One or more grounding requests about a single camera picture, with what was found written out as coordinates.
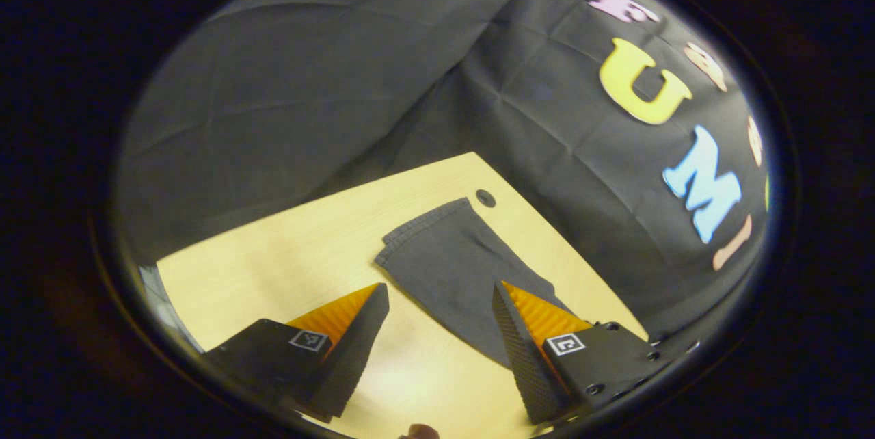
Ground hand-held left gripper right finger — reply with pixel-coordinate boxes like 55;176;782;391
492;280;671;427

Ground dark grey jeans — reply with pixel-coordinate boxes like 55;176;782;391
374;198;576;369

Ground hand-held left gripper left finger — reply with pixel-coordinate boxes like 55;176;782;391
202;282;390;424

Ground black backdrop cloth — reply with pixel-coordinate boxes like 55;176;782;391
113;0;773;344

